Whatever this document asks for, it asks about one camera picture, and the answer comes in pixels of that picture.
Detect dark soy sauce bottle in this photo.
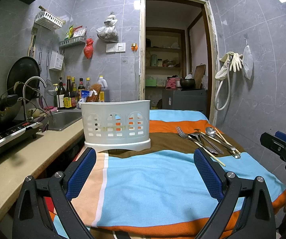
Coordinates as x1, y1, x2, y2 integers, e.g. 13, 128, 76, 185
63, 75, 76, 109

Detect rubber gloves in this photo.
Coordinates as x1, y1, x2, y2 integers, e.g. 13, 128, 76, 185
215, 51, 243, 80

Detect orange wall hook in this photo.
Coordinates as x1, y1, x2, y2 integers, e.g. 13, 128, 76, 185
131, 43, 138, 52

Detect white plastic utensil caddy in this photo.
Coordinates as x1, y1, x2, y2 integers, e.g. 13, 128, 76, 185
81, 100, 151, 153

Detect striped towel cloth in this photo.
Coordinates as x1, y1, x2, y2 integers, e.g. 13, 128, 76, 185
44, 109, 286, 238

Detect white wall basket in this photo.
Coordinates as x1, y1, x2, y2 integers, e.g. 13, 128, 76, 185
34, 10, 65, 31

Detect grey cabinet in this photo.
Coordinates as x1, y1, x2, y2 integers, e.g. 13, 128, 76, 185
162, 89, 207, 114

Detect silver spoon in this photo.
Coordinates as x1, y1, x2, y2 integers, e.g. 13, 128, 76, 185
205, 126, 241, 159

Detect gold spoon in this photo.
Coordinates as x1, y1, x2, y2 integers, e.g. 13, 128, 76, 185
195, 128, 224, 154

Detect black wok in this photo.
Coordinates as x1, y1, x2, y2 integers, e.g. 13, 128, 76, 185
7, 56, 40, 97

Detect large oil jug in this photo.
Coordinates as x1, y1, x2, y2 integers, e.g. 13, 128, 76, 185
97, 75, 110, 103

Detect steel sink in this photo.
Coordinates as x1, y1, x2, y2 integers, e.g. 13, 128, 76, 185
48, 111, 82, 131

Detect white hose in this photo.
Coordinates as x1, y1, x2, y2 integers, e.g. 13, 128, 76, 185
214, 61, 232, 111

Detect red plastic bag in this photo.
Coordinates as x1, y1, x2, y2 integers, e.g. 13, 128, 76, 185
83, 38, 94, 59

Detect induction cooktop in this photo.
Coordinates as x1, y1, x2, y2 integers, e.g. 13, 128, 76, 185
0, 122, 43, 155

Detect silver fork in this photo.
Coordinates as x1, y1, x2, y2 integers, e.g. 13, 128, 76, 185
175, 127, 218, 155

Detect brown snack packet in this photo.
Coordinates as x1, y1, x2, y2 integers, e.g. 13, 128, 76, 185
86, 83, 102, 102

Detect steel faucet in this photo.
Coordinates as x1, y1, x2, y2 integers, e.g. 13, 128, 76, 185
22, 76, 47, 121

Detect metal wall shelf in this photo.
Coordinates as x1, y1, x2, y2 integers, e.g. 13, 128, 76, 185
59, 35, 87, 49

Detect white plastic bag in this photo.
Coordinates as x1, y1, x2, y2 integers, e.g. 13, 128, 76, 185
96, 12, 119, 43

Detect white hanging holder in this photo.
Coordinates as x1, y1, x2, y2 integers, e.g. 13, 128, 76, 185
49, 51, 64, 71

